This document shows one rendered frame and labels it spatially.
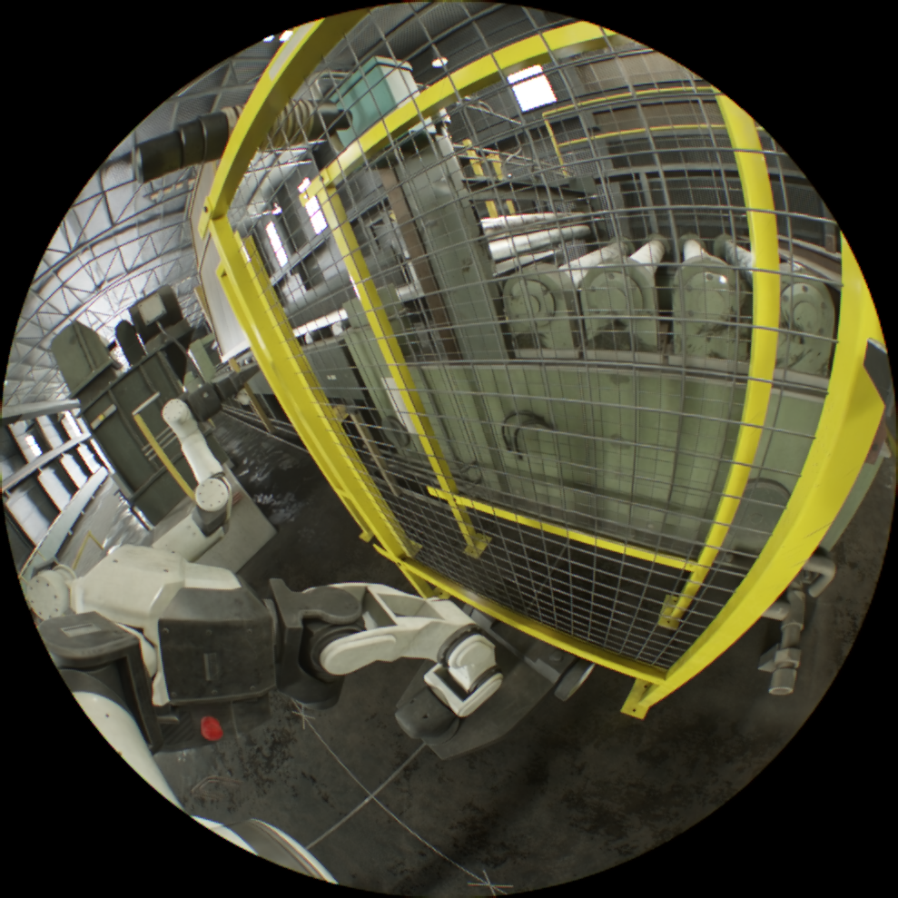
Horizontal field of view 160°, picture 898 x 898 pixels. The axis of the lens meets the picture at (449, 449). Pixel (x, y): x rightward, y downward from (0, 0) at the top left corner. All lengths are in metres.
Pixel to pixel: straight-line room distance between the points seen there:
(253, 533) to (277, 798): 1.98
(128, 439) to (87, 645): 3.06
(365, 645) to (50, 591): 0.53
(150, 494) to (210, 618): 2.97
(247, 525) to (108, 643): 2.48
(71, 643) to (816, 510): 0.70
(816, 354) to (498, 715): 1.62
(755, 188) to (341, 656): 1.05
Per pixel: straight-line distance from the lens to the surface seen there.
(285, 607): 0.56
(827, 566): 1.74
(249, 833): 0.19
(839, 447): 0.36
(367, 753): 1.63
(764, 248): 0.70
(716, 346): 1.22
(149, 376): 3.33
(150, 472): 3.40
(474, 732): 1.28
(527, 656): 1.27
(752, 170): 0.70
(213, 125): 1.08
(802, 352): 1.28
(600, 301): 1.18
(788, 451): 1.39
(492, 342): 1.39
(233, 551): 2.85
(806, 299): 1.20
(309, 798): 1.81
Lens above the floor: 1.40
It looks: 32 degrees down
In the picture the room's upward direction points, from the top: 22 degrees counter-clockwise
